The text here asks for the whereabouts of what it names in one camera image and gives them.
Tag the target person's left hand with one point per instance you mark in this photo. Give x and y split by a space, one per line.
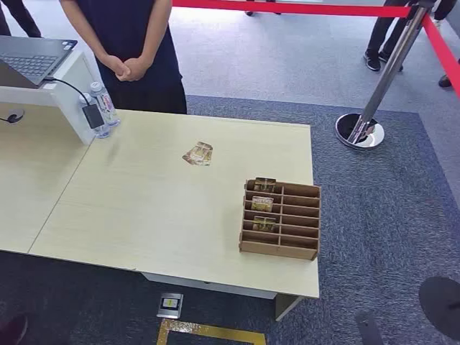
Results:
138 67

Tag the target person's right hand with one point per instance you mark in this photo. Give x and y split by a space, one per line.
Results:
114 64

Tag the target person's right forearm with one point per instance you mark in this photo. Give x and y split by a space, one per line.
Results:
84 28

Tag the target person's left forearm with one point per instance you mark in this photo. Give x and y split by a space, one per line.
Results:
156 28

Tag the target person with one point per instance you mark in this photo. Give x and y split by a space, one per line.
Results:
143 28

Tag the brown wooden card holder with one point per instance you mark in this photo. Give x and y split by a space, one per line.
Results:
300 216

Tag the clear plastic water bottle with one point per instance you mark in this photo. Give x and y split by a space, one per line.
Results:
102 132
107 107

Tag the black power adapter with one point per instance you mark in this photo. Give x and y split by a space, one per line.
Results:
93 116

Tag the white desk riser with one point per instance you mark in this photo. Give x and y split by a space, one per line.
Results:
68 100

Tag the grey laptop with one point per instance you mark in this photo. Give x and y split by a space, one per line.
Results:
29 59

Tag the long red barrier belt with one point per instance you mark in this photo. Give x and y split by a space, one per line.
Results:
287 8

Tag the metal floor socket box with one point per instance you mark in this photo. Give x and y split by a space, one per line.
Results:
170 304

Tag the yellow floor tape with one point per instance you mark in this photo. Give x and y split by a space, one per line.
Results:
208 329

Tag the dark shoe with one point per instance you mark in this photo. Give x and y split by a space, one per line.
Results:
12 331

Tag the chrome stanchion base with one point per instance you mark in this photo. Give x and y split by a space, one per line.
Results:
375 135

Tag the short red barrier belt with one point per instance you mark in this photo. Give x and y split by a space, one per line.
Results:
443 54

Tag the black round disc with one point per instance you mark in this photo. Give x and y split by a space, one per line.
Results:
442 307

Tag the chrome stanchion post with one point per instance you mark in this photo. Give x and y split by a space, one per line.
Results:
390 69

